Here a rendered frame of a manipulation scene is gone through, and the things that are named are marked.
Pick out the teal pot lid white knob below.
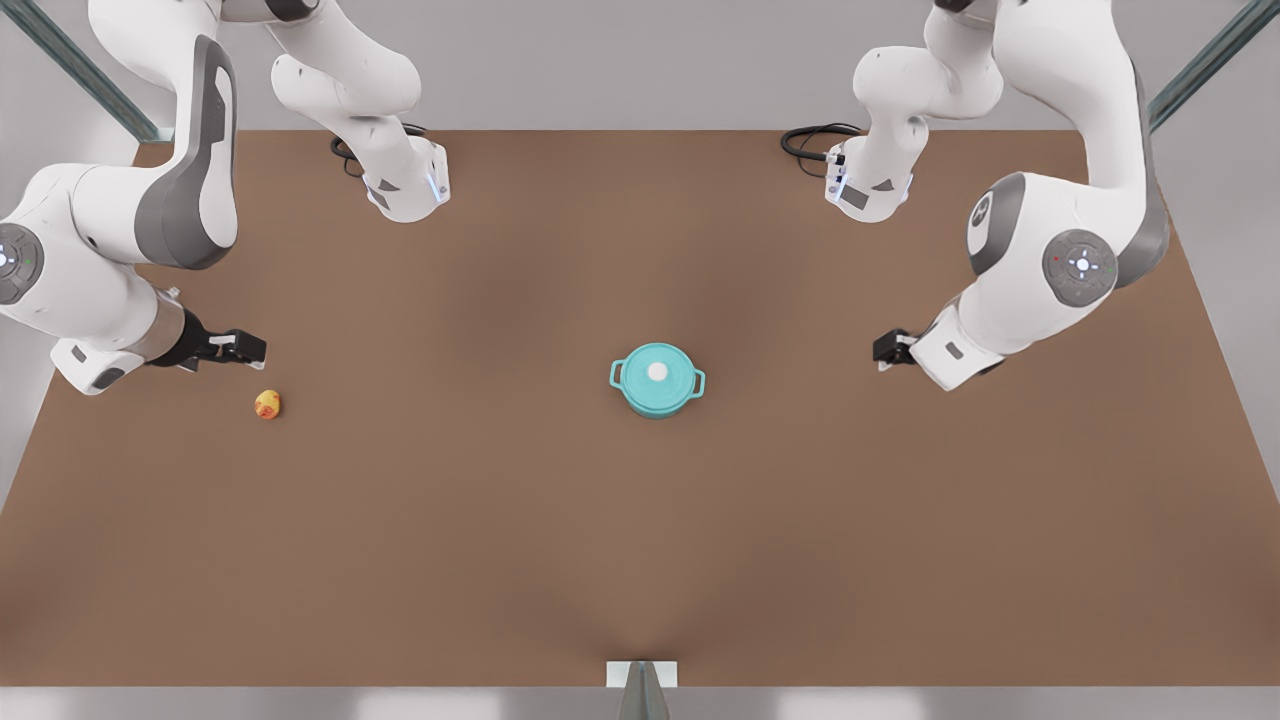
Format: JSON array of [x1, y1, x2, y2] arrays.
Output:
[[619, 343, 695, 394]]

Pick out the black cable loop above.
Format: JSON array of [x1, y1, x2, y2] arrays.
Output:
[[780, 123, 867, 180], [330, 122, 430, 180]]

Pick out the silver frame post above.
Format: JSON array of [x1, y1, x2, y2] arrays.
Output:
[[606, 660, 679, 720], [1146, 0, 1280, 134], [0, 0, 177, 144]]

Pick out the teal pot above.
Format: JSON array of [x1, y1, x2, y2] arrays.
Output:
[[610, 358, 707, 420]]

